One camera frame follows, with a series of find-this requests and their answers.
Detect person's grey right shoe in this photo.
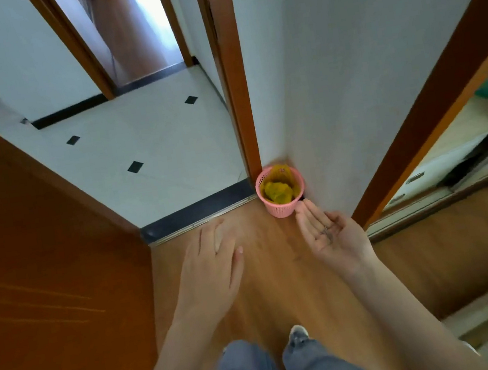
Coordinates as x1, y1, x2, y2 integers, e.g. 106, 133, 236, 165
287, 324, 311, 348

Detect white wooden wardrobe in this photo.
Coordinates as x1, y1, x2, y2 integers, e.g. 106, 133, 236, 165
319, 0, 488, 247

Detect black door threshold strip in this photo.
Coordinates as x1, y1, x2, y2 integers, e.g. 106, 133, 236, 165
135, 177, 263, 248

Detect pink plastic waste basket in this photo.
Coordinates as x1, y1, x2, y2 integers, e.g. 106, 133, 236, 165
252, 161, 310, 222

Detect yellow plastic bag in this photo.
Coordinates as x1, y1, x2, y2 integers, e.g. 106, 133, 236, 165
261, 177, 296, 207

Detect person's left hand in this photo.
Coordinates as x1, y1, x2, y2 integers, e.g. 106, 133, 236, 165
161, 215, 254, 333

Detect black hallway baseboard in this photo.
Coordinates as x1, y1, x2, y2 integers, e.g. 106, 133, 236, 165
29, 93, 112, 131

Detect brown hallway door frame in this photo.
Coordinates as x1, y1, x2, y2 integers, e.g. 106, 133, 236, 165
26, 0, 198, 111

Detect person's right forearm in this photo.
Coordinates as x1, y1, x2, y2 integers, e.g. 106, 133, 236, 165
345, 244, 488, 370

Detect brown wooden door frame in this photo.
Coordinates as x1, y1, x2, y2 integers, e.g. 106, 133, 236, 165
0, 0, 270, 256

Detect yellow basket liner bag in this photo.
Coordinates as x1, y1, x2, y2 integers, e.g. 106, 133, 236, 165
257, 163, 304, 203

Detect brown wooden door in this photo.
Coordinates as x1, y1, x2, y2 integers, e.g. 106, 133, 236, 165
0, 95, 168, 370

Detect litter grains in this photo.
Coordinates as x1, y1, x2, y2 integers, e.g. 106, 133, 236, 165
318, 223, 339, 245

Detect person's right hand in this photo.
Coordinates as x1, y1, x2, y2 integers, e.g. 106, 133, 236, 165
293, 190, 379, 286

